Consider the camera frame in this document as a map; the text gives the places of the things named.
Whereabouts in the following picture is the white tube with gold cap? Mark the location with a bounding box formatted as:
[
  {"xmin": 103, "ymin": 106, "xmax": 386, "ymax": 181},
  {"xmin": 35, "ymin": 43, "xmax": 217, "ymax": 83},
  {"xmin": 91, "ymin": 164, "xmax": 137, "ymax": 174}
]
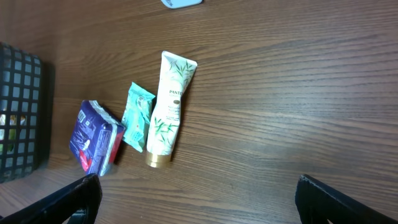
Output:
[{"xmin": 146, "ymin": 51, "xmax": 197, "ymax": 168}]

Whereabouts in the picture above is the teal wet wipes packet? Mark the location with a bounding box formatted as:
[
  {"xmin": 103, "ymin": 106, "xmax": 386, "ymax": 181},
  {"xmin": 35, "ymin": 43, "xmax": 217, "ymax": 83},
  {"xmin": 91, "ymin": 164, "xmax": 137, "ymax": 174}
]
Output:
[{"xmin": 121, "ymin": 82, "xmax": 155, "ymax": 152}]

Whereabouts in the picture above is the purple sanitary pad pack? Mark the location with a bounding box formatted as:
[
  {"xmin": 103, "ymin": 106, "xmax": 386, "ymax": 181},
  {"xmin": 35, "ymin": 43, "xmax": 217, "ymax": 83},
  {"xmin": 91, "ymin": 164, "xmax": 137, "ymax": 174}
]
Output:
[{"xmin": 69, "ymin": 100, "xmax": 126, "ymax": 176}]

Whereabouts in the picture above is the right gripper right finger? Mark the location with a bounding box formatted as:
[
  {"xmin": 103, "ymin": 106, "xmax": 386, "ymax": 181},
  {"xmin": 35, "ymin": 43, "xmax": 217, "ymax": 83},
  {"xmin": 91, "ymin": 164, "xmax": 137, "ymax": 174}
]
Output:
[{"xmin": 295, "ymin": 174, "xmax": 397, "ymax": 224}]

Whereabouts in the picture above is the grey plastic mesh basket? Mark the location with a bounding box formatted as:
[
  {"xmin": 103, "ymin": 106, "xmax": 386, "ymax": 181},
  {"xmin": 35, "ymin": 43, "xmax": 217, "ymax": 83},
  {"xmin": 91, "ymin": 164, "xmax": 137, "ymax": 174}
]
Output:
[{"xmin": 1, "ymin": 42, "xmax": 43, "ymax": 184}]

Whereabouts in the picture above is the white barcode scanner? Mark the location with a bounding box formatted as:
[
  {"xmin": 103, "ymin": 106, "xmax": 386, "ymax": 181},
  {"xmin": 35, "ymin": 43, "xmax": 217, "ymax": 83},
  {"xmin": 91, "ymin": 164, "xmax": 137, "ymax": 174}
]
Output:
[{"xmin": 161, "ymin": 0, "xmax": 203, "ymax": 9}]

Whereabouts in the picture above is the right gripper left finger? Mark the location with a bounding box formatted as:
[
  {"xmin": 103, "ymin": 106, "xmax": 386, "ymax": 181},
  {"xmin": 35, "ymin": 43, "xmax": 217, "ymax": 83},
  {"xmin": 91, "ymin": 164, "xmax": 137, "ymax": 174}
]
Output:
[{"xmin": 1, "ymin": 174, "xmax": 102, "ymax": 224}]

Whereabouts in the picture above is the yellow green sachet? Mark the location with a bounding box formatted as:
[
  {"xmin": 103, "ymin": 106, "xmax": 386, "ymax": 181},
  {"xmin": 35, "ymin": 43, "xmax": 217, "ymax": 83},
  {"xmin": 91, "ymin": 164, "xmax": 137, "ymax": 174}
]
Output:
[{"xmin": 1, "ymin": 114, "xmax": 26, "ymax": 152}]

